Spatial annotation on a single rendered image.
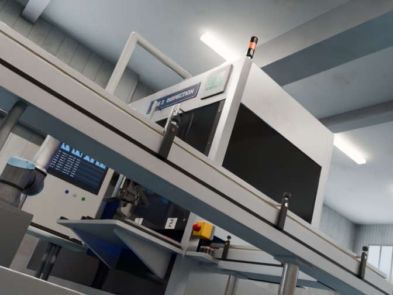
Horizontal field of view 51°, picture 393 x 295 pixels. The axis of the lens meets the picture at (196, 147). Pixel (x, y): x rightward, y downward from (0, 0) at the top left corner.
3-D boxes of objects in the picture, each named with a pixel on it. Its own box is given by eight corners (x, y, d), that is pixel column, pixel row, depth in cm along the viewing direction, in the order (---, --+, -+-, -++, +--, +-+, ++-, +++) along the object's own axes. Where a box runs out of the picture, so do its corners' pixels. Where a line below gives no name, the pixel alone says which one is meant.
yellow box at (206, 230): (202, 240, 205) (206, 226, 208) (211, 240, 199) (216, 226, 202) (191, 235, 201) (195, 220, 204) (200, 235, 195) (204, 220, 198)
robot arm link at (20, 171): (-7, 176, 181) (7, 150, 187) (5, 186, 194) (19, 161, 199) (17, 184, 180) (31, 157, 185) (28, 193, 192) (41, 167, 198)
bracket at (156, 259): (160, 278, 204) (168, 253, 209) (164, 279, 201) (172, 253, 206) (103, 255, 186) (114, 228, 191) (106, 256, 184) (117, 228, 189)
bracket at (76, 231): (112, 268, 242) (120, 247, 247) (114, 269, 239) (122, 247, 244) (61, 249, 224) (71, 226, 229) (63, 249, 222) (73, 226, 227)
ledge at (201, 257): (205, 264, 206) (206, 260, 206) (223, 266, 196) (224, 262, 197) (185, 254, 198) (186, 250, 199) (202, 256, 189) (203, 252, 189)
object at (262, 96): (134, 262, 412) (169, 164, 456) (307, 288, 255) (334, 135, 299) (44, 225, 361) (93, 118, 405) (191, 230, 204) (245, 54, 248)
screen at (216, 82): (200, 99, 262) (210, 73, 270) (224, 92, 246) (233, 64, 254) (199, 99, 261) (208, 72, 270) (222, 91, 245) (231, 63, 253)
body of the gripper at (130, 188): (115, 199, 197) (124, 176, 202) (129, 206, 202) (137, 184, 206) (123, 198, 191) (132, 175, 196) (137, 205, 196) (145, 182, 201)
